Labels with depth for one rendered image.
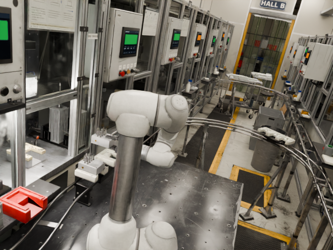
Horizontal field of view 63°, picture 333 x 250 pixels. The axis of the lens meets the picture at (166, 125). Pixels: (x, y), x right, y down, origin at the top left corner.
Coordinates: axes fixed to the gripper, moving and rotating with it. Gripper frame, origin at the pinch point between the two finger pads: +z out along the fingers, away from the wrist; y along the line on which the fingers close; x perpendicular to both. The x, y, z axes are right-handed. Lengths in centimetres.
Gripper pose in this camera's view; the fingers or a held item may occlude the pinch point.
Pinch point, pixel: (110, 141)
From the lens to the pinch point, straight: 172.1
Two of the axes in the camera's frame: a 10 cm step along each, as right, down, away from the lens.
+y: 1.8, -9.2, -3.5
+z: -9.3, -2.8, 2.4
